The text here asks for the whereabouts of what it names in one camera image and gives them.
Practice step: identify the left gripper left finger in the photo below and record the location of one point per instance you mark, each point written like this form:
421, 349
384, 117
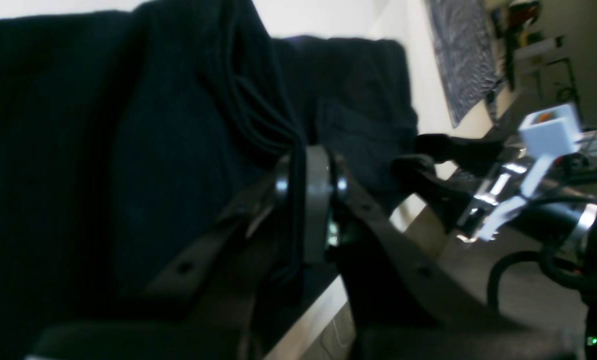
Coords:
200, 306

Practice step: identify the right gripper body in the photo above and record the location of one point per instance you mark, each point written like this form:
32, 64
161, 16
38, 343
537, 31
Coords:
519, 193

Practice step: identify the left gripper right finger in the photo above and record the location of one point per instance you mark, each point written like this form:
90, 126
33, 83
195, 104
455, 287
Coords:
403, 305

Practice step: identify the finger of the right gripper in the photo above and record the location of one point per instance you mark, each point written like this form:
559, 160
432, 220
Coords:
449, 200
469, 154

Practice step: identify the black T-shirt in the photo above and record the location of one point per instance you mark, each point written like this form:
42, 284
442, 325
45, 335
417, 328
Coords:
124, 134

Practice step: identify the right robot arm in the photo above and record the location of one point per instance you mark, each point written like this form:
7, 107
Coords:
472, 183

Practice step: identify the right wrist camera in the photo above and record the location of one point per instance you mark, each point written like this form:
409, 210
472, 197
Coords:
552, 132

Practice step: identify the patterned grey wall panel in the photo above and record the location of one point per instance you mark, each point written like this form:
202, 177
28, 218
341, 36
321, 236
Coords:
463, 45

